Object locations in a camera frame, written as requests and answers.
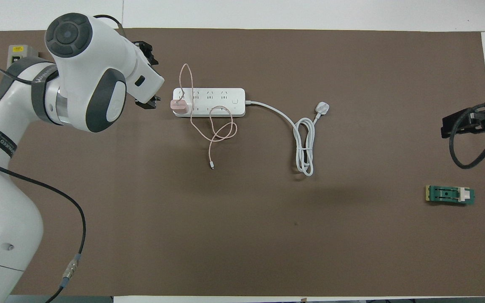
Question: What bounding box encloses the pink charging cable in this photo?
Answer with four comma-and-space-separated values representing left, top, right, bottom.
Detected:
179, 64, 238, 170

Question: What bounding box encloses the white power strip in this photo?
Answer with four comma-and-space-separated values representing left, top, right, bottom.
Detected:
172, 88, 246, 117

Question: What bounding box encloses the brown table mat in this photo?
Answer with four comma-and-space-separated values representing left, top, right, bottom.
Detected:
0, 28, 485, 297

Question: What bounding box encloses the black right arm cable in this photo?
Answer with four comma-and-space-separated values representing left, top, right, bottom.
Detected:
449, 102, 485, 170

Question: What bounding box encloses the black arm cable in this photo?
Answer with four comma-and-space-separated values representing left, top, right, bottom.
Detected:
449, 102, 485, 170
0, 15, 124, 303

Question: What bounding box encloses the green knife switch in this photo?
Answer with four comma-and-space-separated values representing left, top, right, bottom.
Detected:
425, 185, 476, 206

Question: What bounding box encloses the grey on-off switch box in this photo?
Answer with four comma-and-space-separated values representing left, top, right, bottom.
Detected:
8, 45, 39, 64

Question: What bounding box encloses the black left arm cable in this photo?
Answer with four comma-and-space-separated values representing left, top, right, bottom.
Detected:
0, 15, 124, 303

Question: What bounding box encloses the white power cord with plug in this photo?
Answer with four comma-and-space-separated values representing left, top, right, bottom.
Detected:
245, 100, 331, 176

